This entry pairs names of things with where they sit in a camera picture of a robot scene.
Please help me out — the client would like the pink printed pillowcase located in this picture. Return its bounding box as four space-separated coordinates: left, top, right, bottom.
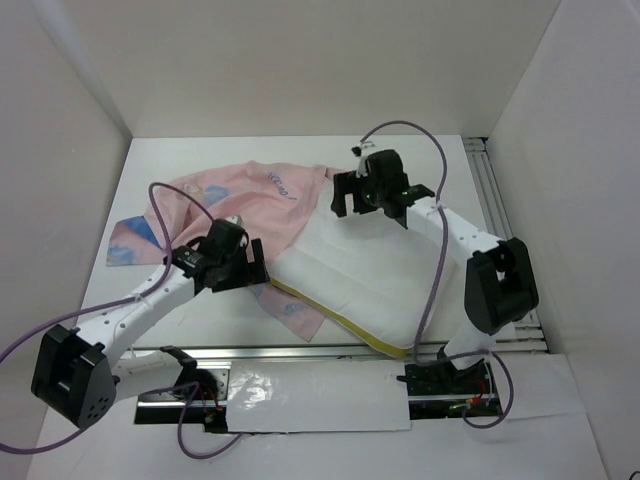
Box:
104 159 346 344

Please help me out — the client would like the aluminium side rail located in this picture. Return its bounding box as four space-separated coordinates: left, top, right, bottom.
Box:
462 137 548 351

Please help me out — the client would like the aluminium front rail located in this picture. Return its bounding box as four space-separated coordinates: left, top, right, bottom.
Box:
77 342 549 362

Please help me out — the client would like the white cover sheet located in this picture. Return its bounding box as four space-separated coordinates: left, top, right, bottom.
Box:
226 359 411 434

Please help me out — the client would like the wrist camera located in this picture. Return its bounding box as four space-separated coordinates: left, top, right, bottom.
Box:
351 140 377 178
224 215 245 232

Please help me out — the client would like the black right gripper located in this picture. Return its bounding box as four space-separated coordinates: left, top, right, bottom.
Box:
331 169 387 217

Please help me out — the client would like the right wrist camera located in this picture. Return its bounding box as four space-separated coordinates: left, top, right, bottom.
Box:
351 140 377 178

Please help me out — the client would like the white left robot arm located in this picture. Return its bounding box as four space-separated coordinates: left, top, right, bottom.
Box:
31 217 270 430

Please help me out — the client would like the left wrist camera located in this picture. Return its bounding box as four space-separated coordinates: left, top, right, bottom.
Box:
224 215 245 232

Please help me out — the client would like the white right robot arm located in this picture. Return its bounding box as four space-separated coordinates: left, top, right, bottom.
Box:
331 141 539 392

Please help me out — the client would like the white pillow yellow trim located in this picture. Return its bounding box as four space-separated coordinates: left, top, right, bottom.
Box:
269 201 440 358

